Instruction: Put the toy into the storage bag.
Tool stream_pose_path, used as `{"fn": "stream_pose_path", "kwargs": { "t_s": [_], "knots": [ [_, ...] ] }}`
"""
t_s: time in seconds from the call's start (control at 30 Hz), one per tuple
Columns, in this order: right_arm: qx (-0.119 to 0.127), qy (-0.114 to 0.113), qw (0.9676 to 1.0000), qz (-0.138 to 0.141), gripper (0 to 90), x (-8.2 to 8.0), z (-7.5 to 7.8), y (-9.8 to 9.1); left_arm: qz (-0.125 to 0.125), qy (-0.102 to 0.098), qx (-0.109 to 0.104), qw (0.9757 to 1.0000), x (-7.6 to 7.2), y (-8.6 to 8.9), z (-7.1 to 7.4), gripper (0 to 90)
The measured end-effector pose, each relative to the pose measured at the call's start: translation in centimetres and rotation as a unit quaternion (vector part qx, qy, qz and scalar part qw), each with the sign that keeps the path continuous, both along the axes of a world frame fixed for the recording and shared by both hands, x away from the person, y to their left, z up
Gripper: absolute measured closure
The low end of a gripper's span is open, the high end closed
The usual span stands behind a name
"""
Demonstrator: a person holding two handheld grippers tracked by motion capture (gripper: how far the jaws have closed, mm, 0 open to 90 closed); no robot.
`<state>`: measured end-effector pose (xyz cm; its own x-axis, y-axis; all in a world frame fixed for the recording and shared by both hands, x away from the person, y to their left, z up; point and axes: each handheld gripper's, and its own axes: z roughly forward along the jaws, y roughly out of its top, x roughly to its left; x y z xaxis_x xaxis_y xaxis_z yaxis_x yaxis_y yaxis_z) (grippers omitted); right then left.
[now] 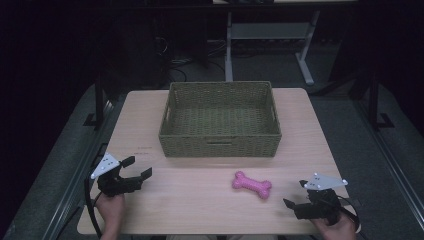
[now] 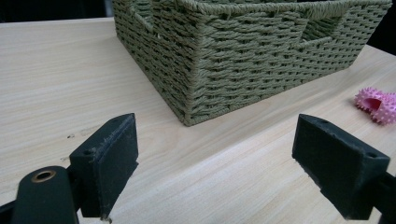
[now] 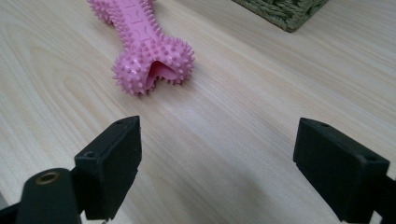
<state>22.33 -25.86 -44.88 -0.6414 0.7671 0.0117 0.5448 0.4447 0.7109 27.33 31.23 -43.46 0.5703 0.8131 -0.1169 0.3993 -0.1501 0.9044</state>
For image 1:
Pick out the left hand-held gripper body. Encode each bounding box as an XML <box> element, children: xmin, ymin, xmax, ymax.
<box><xmin>90</xmin><ymin>152</ymin><xmax>145</xmax><ymax>198</ymax></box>

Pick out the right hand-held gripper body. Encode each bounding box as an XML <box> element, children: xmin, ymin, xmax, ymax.
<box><xmin>293</xmin><ymin>172</ymin><xmax>349</xmax><ymax>225</ymax></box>

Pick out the pink bone toy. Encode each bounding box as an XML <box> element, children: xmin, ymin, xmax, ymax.
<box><xmin>231</xmin><ymin>170</ymin><xmax>273</xmax><ymax>201</ymax></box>

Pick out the green woven basket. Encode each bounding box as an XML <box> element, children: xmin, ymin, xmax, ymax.
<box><xmin>158</xmin><ymin>80</ymin><xmax>283</xmax><ymax>159</ymax></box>

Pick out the person's left hand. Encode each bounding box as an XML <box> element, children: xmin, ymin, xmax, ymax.
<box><xmin>94</xmin><ymin>192</ymin><xmax>127</xmax><ymax>235</ymax></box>

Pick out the person's right hand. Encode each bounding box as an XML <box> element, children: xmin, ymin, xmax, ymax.
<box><xmin>311</xmin><ymin>210</ymin><xmax>358</xmax><ymax>240</ymax></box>

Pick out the black metal stand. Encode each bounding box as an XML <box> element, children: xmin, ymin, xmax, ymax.
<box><xmin>366</xmin><ymin>75</ymin><xmax>396</xmax><ymax>132</ymax></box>
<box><xmin>83</xmin><ymin>73</ymin><xmax>107</xmax><ymax>128</ymax></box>

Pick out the black cable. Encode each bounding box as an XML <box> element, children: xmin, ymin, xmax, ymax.
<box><xmin>84</xmin><ymin>176</ymin><xmax>103</xmax><ymax>240</ymax></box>
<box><xmin>336</xmin><ymin>194</ymin><xmax>362</xmax><ymax>232</ymax></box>

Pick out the metal floor rail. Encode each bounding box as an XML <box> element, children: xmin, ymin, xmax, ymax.
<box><xmin>353</xmin><ymin>99</ymin><xmax>424</xmax><ymax>222</ymax></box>
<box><xmin>41</xmin><ymin>99</ymin><xmax>116</xmax><ymax>240</ymax></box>

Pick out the bundle of floor cables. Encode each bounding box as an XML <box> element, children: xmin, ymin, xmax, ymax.
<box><xmin>156</xmin><ymin>35</ymin><xmax>228</xmax><ymax>84</ymax></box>

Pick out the grey metal desk frame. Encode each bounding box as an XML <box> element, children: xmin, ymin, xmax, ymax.
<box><xmin>224</xmin><ymin>9</ymin><xmax>322</xmax><ymax>87</ymax></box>

